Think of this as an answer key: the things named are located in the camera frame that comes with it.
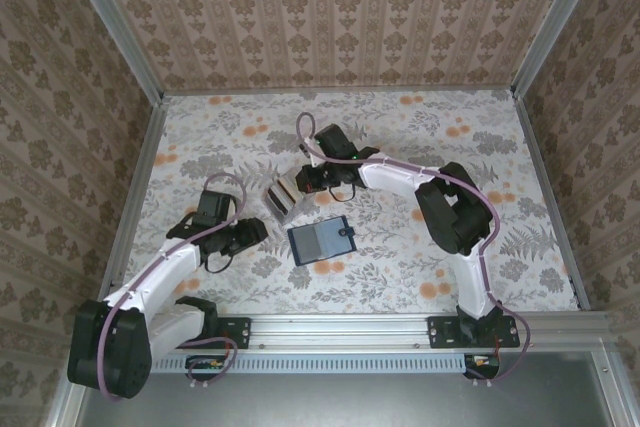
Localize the blue card holder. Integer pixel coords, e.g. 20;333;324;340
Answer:
286;215;357;268

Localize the floral patterned table cover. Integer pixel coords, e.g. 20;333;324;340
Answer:
107;90;581;316

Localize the grey metal panel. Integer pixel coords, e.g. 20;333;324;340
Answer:
44;349;626;427

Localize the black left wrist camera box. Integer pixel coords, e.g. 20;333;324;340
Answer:
233;220;257;248

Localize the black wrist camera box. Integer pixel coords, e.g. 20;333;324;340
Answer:
233;220;257;248
305;166;331;192

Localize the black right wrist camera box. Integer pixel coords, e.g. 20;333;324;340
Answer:
305;166;331;192

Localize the thin black right camera cable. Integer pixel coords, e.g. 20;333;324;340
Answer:
324;181;359;203

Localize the thin black camera cable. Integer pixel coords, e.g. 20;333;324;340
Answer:
199;246;239;274
324;181;359;203

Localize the thin black left camera cable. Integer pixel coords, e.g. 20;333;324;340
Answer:
199;246;239;274

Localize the aluminium table end rail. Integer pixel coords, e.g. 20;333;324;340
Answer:
159;85;519;98

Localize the aluminium table side rail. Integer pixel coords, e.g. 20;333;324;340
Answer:
512;89;594;313
94;94;169;316

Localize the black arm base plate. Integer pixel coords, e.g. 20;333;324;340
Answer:
428;315;521;350
162;316;251;350

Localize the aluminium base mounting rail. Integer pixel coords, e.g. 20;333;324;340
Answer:
74;311;621;354

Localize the grey slotted cable duct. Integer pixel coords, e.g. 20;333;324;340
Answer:
92;352;501;376

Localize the aluminium frame post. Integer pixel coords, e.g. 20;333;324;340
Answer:
509;0;609;98
59;0;166;103

